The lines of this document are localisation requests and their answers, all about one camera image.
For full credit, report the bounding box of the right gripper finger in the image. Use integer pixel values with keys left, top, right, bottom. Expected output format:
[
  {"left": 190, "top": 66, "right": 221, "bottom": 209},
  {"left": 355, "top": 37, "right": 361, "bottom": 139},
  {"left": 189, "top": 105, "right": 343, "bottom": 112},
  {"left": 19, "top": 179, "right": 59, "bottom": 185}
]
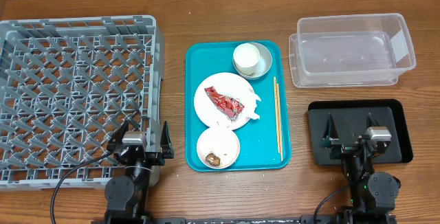
[
  {"left": 366, "top": 113, "right": 379, "bottom": 128},
  {"left": 320, "top": 113, "right": 339, "bottom": 148}
]

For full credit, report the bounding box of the grey plastic dishwasher rack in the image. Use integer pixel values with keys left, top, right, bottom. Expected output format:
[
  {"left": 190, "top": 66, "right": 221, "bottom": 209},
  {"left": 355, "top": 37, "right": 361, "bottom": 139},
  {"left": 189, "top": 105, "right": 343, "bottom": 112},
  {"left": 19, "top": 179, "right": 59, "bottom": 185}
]
[{"left": 1, "top": 15, "right": 164, "bottom": 191}]

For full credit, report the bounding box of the white paper cup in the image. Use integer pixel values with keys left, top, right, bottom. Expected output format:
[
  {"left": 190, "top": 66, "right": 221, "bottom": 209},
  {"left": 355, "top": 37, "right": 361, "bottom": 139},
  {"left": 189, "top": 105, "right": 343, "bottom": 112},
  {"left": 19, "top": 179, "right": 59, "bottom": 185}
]
[{"left": 233, "top": 43, "right": 260, "bottom": 76}]

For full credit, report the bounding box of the teal plastic serving tray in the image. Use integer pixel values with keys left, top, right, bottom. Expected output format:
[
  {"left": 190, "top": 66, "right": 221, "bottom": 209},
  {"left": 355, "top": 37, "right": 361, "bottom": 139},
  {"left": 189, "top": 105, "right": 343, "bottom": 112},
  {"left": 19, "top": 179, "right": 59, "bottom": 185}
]
[{"left": 185, "top": 41, "right": 292, "bottom": 172}]

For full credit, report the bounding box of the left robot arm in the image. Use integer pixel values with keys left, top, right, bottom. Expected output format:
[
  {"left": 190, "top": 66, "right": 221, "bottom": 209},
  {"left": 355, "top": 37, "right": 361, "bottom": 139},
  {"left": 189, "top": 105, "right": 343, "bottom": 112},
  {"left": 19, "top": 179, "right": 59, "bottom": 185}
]
[{"left": 103, "top": 120, "right": 174, "bottom": 224}]

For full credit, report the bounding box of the wooden chopstick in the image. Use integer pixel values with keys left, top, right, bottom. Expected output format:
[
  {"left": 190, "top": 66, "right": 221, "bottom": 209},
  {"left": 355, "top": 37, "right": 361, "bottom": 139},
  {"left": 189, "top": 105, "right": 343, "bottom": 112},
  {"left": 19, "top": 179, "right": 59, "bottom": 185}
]
[
  {"left": 276, "top": 83, "right": 283, "bottom": 161},
  {"left": 273, "top": 76, "right": 281, "bottom": 154}
]

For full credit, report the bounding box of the brown food scrap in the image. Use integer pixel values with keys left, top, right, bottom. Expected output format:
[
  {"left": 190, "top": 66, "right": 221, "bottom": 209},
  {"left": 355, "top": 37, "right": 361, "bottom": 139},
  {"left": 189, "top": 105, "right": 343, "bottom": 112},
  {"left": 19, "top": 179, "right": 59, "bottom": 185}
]
[{"left": 205, "top": 153, "right": 221, "bottom": 167}]

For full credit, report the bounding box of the white tissue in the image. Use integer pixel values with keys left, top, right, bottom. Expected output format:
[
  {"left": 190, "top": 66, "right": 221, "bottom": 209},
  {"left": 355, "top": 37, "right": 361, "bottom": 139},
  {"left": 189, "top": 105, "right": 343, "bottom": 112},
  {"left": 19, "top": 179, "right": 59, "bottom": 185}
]
[{"left": 240, "top": 90, "right": 261, "bottom": 120}]

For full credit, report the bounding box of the large white plate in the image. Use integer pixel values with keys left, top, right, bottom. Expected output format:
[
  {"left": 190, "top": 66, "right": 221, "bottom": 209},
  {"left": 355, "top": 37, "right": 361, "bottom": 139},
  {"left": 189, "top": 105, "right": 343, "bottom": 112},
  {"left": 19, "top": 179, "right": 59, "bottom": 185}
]
[{"left": 194, "top": 72, "right": 254, "bottom": 130}]

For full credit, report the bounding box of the clear plastic waste bin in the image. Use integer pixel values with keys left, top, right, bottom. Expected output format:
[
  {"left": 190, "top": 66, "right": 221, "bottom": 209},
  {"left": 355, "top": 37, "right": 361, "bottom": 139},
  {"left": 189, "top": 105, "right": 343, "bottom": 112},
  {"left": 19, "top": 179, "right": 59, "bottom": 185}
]
[{"left": 289, "top": 13, "right": 417, "bottom": 88}]

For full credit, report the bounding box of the small white dish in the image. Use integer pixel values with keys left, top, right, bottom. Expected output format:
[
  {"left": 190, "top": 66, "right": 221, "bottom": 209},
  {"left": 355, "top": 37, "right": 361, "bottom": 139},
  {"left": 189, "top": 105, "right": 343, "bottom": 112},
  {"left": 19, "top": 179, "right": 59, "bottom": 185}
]
[{"left": 197, "top": 127, "right": 241, "bottom": 170}]

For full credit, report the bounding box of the left wooden chopstick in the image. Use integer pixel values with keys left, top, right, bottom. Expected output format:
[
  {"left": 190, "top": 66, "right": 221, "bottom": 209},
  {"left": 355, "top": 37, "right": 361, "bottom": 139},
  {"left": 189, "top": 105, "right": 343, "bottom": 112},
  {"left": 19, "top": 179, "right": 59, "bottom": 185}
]
[{"left": 273, "top": 76, "right": 281, "bottom": 154}]

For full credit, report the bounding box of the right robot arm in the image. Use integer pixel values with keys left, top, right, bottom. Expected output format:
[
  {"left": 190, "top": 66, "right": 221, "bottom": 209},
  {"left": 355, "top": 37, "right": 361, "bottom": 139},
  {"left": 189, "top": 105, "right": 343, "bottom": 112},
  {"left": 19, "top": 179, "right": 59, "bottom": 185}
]
[{"left": 313, "top": 114, "right": 401, "bottom": 224}]

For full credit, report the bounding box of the black rectangular tray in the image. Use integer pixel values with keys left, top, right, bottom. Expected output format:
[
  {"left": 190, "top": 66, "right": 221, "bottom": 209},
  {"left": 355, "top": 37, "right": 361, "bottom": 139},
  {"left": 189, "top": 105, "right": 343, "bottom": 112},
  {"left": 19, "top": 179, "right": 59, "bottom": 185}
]
[{"left": 307, "top": 99, "right": 413, "bottom": 166}]

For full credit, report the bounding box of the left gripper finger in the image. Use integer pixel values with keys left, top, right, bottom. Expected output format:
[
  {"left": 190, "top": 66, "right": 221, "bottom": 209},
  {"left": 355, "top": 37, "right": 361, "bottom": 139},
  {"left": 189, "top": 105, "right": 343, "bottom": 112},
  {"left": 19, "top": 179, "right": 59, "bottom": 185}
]
[
  {"left": 160, "top": 122, "right": 174, "bottom": 159},
  {"left": 107, "top": 120, "right": 129, "bottom": 151}
]

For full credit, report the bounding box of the right wooden chopstick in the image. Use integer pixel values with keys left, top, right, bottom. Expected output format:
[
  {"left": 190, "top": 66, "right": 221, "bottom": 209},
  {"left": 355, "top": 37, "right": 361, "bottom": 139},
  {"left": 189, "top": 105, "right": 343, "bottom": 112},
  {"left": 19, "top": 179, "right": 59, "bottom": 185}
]
[{"left": 276, "top": 83, "right": 283, "bottom": 161}]

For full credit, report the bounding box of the red snack wrapper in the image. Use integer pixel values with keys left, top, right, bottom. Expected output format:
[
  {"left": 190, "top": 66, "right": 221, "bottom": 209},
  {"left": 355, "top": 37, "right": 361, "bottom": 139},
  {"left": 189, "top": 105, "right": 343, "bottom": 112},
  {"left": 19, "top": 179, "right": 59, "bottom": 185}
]
[{"left": 204, "top": 87, "right": 245, "bottom": 122}]

